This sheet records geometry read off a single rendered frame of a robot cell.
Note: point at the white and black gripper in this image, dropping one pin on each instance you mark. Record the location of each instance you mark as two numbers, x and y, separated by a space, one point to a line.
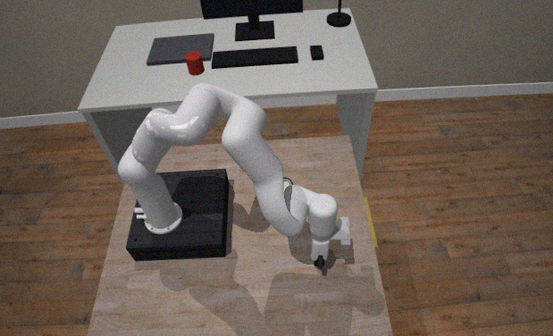
319 252

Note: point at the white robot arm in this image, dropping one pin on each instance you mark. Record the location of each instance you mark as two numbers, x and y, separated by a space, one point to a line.
242 139

